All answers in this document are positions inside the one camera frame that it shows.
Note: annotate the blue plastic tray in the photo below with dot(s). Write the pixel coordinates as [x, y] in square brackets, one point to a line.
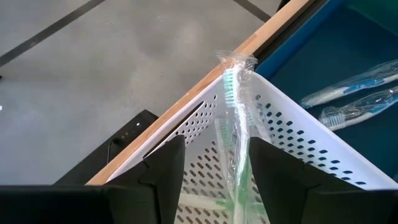
[342, 46]

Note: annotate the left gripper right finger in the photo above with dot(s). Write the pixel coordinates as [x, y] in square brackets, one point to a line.
[292, 193]

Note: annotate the black electronics box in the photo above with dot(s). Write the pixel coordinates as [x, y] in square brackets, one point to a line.
[109, 155]

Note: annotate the white perforated plastic basket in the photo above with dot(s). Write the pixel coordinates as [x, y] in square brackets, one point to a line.
[273, 93]

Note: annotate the blue toothbrush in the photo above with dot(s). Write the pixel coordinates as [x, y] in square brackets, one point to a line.
[357, 85]
[367, 109]

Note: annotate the green toothbrush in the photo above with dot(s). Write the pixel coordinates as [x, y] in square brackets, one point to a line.
[221, 132]
[240, 130]

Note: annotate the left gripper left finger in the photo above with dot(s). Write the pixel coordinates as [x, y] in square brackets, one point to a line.
[149, 193]

